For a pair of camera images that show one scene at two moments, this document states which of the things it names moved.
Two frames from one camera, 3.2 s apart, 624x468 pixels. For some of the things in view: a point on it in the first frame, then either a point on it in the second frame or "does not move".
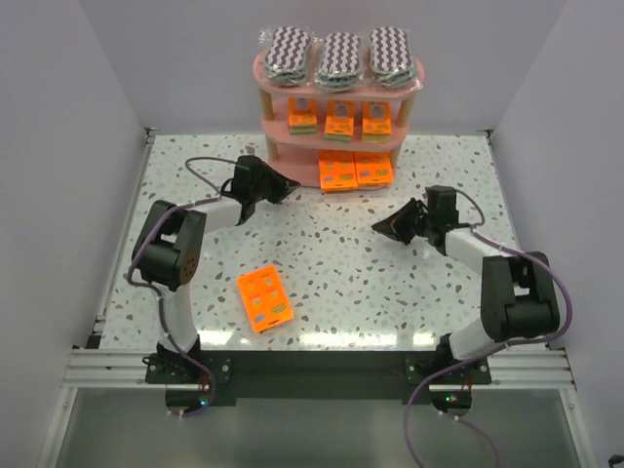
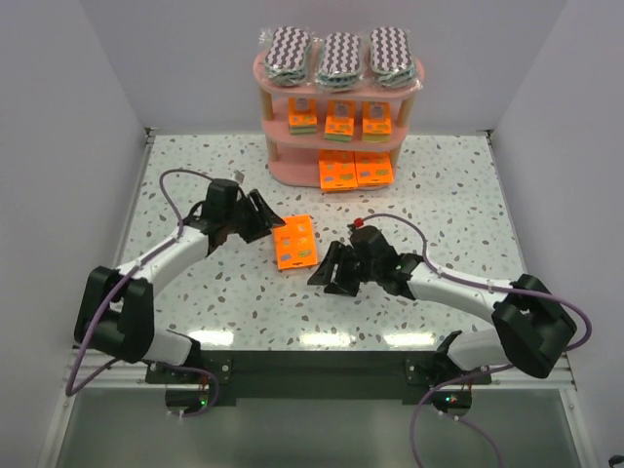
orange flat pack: x=337 y=170 does not move
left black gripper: x=268 y=180 → x=249 y=219
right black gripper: x=413 y=222 → x=344 y=268
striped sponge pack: x=339 y=64 does not move
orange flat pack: x=264 y=298 → x=294 y=243
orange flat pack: x=372 y=169 does not move
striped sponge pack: x=391 y=58 does not move
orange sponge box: x=376 y=122 does not move
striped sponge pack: x=287 y=56 does not move
